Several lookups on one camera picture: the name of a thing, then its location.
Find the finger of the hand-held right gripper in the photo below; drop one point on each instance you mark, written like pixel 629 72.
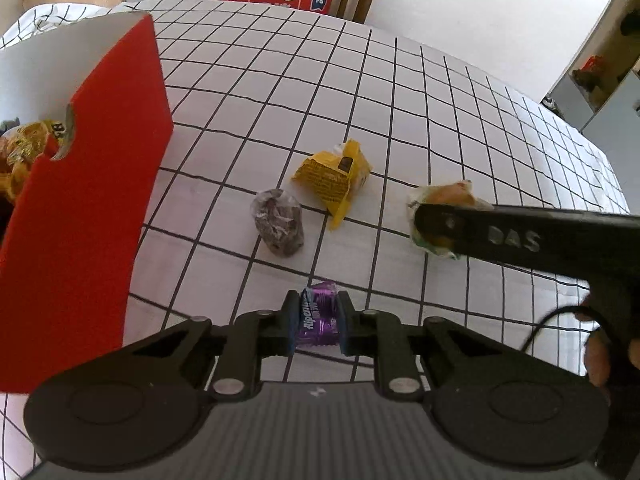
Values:
pixel 515 237

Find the grey storage shelf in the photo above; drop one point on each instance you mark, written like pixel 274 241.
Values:
pixel 600 95

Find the large orange snack bag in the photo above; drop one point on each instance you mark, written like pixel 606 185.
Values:
pixel 20 152

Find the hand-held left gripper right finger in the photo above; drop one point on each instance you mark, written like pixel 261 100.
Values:
pixel 345 325

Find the black and white shoe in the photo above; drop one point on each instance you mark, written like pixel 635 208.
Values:
pixel 551 102

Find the red cardboard box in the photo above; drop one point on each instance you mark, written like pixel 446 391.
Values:
pixel 90 210

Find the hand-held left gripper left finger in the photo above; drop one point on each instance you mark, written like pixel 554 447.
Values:
pixel 291 325

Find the red item on shelf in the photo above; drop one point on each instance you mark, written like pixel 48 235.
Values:
pixel 593 63

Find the clear-wrapped dark brown snack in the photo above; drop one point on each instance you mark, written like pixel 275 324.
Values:
pixel 277 220

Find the yellow snack packet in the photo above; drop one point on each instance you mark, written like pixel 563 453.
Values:
pixel 325 175

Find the purple candy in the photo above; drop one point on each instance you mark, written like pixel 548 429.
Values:
pixel 317 320

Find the person's right hand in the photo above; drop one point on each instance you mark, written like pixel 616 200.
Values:
pixel 596 357

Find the white packet with orange snack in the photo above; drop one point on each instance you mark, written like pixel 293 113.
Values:
pixel 450 192

